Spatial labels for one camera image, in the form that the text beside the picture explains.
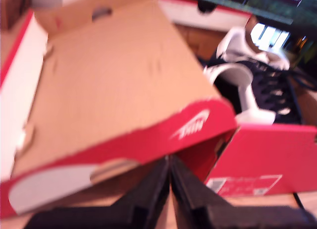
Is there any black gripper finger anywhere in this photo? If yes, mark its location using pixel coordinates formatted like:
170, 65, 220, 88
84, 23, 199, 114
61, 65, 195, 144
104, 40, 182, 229
170, 155, 248, 229
94, 156, 171, 229

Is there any red cardboard shoebox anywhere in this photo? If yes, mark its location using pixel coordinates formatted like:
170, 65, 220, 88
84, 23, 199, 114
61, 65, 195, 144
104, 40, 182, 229
156, 0, 317, 198

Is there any red shoebox lid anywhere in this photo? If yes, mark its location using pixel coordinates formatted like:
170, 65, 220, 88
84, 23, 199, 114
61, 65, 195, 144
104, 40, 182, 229
0, 0, 238, 217

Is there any thin black cable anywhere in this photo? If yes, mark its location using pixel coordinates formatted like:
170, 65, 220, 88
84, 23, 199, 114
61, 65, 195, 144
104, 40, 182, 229
293, 192, 309, 211

